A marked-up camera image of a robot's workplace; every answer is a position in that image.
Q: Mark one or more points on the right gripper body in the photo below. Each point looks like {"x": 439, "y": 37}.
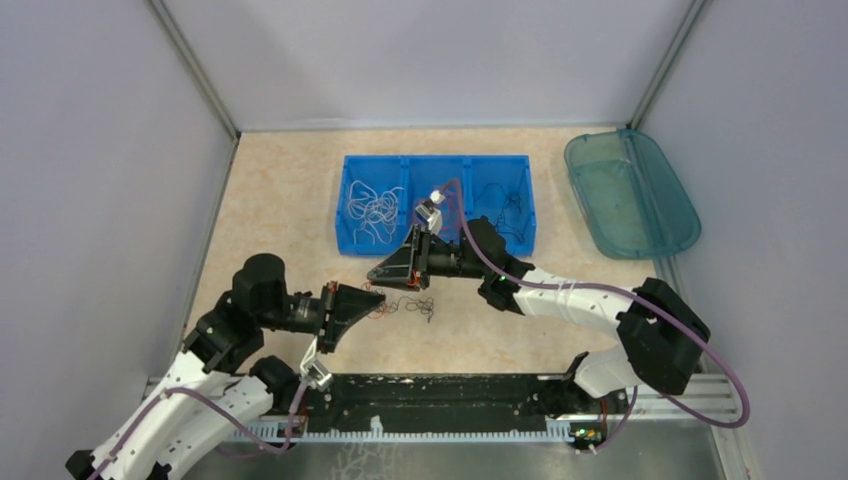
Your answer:
{"x": 421, "y": 254}

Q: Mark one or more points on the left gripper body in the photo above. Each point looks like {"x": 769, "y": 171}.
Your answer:
{"x": 326, "y": 336}

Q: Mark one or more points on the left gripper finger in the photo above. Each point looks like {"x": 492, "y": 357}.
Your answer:
{"x": 352, "y": 297}
{"x": 351, "y": 312}

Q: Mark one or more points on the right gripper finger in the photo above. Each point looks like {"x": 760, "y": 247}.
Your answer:
{"x": 401, "y": 262}
{"x": 393, "y": 278}

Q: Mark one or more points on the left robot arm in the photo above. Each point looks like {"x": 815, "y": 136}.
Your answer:
{"x": 202, "y": 399}

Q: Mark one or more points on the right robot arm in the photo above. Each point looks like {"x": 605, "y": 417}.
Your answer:
{"x": 659, "y": 338}

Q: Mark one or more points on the blue three-compartment bin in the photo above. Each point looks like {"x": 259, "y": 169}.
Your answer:
{"x": 382, "y": 196}

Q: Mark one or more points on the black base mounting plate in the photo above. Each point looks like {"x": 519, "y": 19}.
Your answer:
{"x": 451, "y": 403}

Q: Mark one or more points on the teal transparent plastic lid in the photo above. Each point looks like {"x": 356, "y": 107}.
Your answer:
{"x": 633, "y": 203}

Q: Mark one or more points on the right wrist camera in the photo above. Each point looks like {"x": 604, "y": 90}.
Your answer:
{"x": 429, "y": 213}

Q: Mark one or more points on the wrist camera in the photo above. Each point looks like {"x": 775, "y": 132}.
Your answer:
{"x": 429, "y": 213}
{"x": 312, "y": 371}

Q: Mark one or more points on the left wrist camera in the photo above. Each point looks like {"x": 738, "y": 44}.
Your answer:
{"x": 312, "y": 371}

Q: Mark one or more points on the aluminium front rail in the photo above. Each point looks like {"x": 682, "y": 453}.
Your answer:
{"x": 644, "y": 403}

